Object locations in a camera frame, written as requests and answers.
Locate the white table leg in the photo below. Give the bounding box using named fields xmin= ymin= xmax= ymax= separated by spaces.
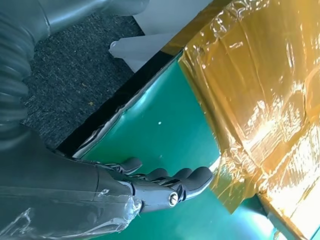
xmin=109 ymin=0 xmax=214 ymax=73

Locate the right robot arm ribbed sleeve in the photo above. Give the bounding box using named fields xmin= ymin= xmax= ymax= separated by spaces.
xmin=0 ymin=6 xmax=35 ymax=150

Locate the box wrapped in yellow tape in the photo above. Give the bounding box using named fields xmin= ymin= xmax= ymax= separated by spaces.
xmin=162 ymin=0 xmax=320 ymax=240

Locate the green table mat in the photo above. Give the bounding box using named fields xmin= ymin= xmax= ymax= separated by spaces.
xmin=72 ymin=52 xmax=320 ymax=240

